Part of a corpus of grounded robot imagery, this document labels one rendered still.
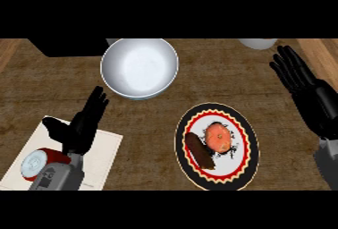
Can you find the brown woven placemat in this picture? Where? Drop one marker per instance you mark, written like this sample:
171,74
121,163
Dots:
144,119

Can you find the white round container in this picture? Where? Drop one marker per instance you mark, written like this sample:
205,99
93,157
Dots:
257,43

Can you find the brown sausage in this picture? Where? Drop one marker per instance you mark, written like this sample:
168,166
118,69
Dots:
199,151

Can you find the black red patterned plate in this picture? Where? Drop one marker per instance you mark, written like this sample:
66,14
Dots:
217,146

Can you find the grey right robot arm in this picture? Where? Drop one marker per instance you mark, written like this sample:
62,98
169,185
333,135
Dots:
327,162

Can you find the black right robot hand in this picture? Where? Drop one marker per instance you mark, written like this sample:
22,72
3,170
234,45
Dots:
316,95

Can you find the white cutting board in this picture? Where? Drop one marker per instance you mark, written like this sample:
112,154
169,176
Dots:
99,155

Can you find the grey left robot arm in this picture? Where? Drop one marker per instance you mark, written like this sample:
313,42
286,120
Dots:
57,176

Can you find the white bowl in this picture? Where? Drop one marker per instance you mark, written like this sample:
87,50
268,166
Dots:
138,68

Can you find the orange squash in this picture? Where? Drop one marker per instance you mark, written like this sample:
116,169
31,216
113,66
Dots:
218,139

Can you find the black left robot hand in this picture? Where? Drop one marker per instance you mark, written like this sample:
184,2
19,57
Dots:
82,126

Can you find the black appliance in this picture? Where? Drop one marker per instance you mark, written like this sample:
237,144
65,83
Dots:
65,47

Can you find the red can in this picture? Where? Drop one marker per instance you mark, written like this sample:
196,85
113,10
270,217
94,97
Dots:
40,162

